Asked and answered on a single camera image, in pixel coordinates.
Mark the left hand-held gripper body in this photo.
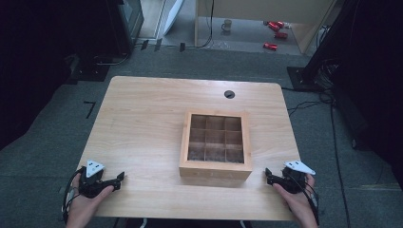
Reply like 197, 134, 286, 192
78, 160, 119, 200

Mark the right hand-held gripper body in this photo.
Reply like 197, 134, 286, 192
279, 160, 317, 195

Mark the wooden box with grid compartments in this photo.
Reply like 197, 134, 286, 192
179, 109, 254, 182

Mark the person's left hand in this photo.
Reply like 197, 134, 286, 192
65, 174, 115, 228

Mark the person's right hand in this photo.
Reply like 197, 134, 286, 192
272, 173, 319, 228

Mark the black angled tape mark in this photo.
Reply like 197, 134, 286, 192
83, 100, 97, 120

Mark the black metal stand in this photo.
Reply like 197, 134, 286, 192
286, 0, 369, 93

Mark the dark curtain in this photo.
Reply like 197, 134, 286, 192
331, 0, 403, 191
0, 0, 120, 151

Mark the black monitor cabinet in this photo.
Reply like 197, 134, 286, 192
106, 0, 145, 56

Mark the white board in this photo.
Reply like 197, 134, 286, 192
163, 0, 186, 36

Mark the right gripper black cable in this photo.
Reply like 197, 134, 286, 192
293, 172, 321, 226

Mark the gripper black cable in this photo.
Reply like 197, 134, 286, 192
293, 172, 321, 226
62, 166, 86, 224

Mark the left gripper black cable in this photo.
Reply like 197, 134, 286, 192
62, 166, 86, 224

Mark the long black floor cable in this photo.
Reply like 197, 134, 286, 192
328, 103, 352, 228

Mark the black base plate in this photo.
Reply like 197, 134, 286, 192
65, 53, 112, 84

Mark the hanging black cable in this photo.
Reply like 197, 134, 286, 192
184, 0, 216, 49

